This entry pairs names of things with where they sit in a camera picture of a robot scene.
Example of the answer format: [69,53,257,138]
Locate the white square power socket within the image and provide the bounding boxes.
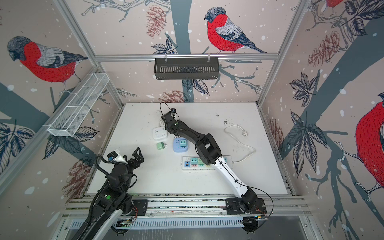
[152,126,168,141]

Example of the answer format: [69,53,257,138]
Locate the dark teal plug adapter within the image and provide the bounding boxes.
[179,140,188,148]

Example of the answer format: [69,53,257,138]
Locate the blue square power socket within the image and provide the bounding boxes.
[173,137,189,153]

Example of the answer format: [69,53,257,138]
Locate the green plug adapter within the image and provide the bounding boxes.
[157,142,167,151]

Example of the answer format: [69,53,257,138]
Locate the long white power strip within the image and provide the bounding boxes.
[182,155,233,171]

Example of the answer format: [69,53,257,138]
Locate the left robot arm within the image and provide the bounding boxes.
[72,147,149,240]

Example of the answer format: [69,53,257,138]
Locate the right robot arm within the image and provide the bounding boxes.
[161,112,261,214]

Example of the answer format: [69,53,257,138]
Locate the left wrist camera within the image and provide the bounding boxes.
[107,150,128,164]

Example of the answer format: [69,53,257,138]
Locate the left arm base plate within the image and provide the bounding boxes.
[124,200,149,217]

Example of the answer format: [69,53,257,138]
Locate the black wall basket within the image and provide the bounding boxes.
[154,58,220,80]

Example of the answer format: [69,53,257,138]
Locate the white wire mesh shelf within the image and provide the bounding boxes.
[48,73,110,137]

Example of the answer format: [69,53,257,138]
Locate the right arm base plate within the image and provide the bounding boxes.
[224,198,267,215]

